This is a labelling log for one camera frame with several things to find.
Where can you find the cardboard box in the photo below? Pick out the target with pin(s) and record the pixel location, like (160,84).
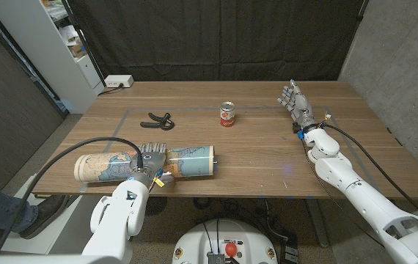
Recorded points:
(77,49)

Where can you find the black fabric mat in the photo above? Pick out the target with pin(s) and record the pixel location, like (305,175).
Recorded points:
(212,36)

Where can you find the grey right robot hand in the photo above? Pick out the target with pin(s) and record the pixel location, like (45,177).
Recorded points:
(301,108)

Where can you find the white plastic bag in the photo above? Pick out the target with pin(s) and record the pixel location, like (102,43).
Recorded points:
(67,33)

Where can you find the black grip trainer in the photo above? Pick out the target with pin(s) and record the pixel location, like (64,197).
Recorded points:
(165,125)

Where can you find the red tomato can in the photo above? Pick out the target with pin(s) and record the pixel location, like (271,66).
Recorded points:
(227,115)

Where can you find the white shelf cabinet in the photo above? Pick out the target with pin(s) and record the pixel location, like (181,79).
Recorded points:
(44,55)

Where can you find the white power outlet box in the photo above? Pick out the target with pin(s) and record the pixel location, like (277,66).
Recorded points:
(118,80)

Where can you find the white robot torso edge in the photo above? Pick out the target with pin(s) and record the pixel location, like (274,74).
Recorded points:
(47,259)

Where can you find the black backdrop stand pole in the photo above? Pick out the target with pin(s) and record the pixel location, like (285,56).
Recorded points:
(84,44)

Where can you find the dark shoe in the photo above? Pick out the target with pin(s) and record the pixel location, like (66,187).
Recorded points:
(44,216)

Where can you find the paper map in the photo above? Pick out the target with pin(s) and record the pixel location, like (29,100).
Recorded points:
(190,161)

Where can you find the black floor power strip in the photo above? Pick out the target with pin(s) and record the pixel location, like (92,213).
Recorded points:
(290,253)

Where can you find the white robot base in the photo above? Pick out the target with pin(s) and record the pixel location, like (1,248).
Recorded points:
(223,234)

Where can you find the black round fan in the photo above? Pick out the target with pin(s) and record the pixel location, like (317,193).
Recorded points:
(154,206)

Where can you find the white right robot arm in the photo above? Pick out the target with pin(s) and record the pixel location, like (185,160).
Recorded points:
(359,194)

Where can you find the red emergency stop button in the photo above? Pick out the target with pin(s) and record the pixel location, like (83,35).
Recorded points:
(231,249)

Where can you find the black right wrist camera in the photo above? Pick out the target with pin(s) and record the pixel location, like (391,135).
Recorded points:
(297,127)

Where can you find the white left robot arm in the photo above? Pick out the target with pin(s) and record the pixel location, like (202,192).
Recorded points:
(121,220)

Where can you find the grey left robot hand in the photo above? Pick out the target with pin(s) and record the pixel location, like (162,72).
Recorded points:
(152,163)

